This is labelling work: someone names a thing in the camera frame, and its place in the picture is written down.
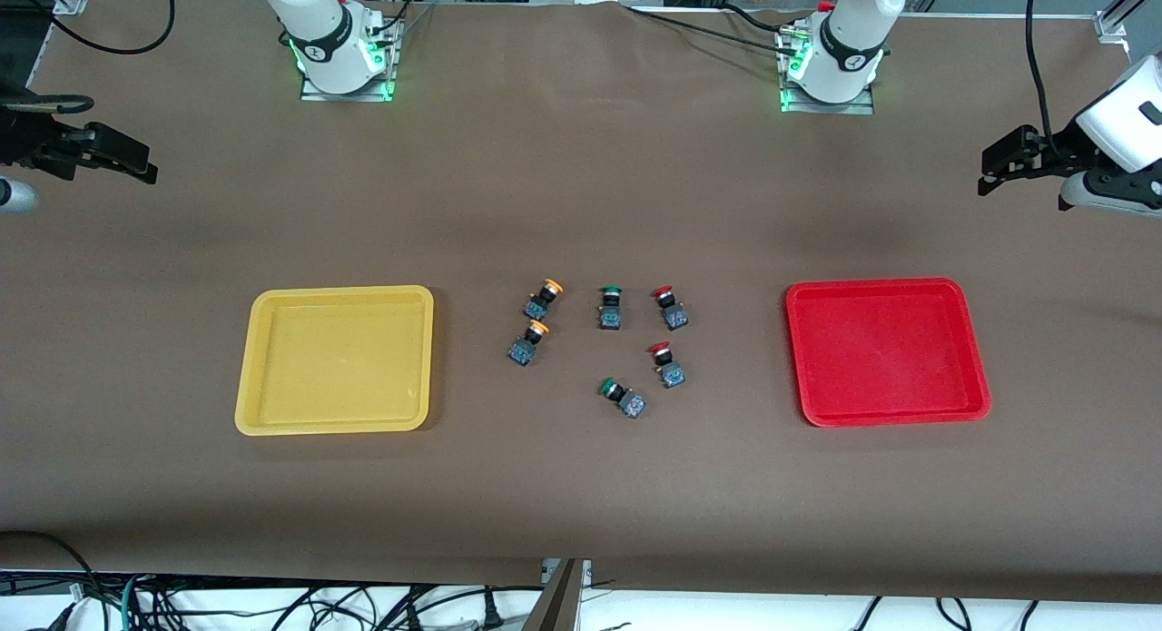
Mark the yellow plastic tray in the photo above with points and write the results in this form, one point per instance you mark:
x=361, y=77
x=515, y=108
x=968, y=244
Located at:
x=336, y=363

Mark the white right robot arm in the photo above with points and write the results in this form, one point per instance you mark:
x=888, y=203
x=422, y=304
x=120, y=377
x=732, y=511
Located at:
x=327, y=32

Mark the red push button switch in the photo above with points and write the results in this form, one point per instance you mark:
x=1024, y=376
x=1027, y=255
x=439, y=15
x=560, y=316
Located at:
x=672, y=374
x=674, y=317

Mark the green push button switch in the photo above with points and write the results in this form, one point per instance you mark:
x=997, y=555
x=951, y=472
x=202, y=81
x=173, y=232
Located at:
x=610, y=317
x=632, y=404

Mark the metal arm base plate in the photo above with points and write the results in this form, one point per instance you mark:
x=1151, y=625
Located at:
x=867, y=107
x=392, y=73

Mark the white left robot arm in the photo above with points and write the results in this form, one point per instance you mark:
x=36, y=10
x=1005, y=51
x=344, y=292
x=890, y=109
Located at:
x=849, y=41

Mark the brown table mat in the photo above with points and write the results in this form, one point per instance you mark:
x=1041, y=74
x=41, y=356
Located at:
x=581, y=204

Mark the yellow push button switch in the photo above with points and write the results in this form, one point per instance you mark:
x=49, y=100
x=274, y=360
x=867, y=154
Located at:
x=537, y=304
x=521, y=350

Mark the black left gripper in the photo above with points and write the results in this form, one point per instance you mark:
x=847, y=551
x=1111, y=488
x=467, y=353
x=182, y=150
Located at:
x=1062, y=150

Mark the black power plug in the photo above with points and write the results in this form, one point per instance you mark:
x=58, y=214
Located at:
x=493, y=611

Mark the red plastic tray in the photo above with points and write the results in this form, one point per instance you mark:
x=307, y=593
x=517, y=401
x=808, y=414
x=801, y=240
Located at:
x=885, y=354

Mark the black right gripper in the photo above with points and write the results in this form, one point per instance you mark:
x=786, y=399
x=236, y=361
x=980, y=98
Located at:
x=27, y=143

